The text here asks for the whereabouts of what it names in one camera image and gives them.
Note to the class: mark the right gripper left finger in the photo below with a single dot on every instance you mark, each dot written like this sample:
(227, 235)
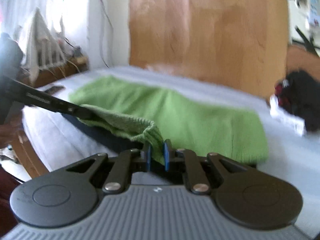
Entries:
(70, 194)

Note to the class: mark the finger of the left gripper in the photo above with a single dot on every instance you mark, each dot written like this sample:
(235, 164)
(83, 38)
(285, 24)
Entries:
(15, 95)

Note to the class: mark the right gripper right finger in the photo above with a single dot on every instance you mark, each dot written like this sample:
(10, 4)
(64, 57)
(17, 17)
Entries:
(241, 193)

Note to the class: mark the wooden bedside table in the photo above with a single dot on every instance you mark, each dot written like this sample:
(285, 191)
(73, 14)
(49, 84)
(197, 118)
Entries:
(73, 66)

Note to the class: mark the white wifi router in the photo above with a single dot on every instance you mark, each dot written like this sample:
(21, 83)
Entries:
(40, 48)

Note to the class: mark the white folded garment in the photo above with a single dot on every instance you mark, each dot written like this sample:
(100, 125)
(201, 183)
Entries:
(289, 120)

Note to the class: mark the red black striped garment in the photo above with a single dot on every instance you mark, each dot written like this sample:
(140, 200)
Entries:
(280, 91)

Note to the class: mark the black knit sweater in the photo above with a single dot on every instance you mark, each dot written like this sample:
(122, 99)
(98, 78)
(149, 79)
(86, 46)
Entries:
(303, 93)

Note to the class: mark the brown cushion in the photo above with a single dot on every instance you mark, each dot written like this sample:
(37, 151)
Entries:
(299, 59)

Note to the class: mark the wooden headboard panel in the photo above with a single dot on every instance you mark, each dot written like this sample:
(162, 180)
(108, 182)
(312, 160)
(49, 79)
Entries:
(236, 43)

